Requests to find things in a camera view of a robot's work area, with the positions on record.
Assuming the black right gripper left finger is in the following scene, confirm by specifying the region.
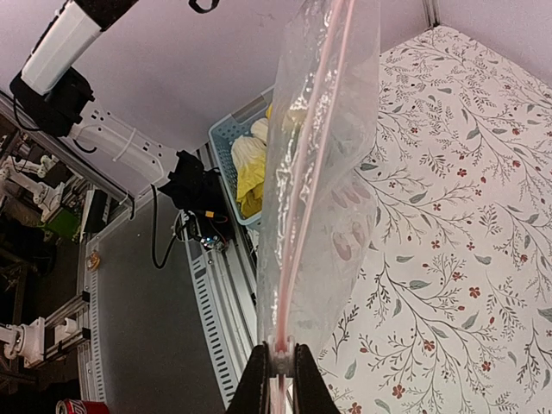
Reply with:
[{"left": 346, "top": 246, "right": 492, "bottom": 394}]
[{"left": 225, "top": 342, "right": 270, "bottom": 414}]

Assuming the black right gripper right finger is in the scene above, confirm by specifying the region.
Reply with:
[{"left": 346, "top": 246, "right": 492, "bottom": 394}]
[{"left": 292, "top": 344, "right": 340, "bottom": 414}]

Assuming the clear pink zip top bag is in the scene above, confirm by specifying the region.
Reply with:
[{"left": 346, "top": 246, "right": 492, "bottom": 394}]
[{"left": 257, "top": 1, "right": 380, "bottom": 413}]

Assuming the light blue plastic basket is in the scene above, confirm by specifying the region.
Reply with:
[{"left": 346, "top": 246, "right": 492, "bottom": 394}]
[{"left": 208, "top": 86, "right": 273, "bottom": 229}]

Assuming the floral patterned table mat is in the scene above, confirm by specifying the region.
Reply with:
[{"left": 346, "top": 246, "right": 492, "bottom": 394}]
[{"left": 317, "top": 26, "right": 551, "bottom": 413}]

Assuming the red soda can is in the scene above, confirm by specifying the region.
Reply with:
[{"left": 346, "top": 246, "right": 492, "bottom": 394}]
[{"left": 55, "top": 398, "right": 110, "bottom": 414}]

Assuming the yellow napa cabbage toy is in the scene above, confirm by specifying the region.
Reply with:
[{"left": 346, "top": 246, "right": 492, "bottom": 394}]
[{"left": 231, "top": 104, "right": 273, "bottom": 218}]

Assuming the front aluminium table rail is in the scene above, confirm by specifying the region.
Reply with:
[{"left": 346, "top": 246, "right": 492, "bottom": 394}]
[{"left": 77, "top": 141, "right": 268, "bottom": 411}]

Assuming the right rear aluminium frame post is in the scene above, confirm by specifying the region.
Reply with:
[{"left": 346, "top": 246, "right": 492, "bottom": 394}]
[{"left": 422, "top": 0, "right": 441, "bottom": 28}]

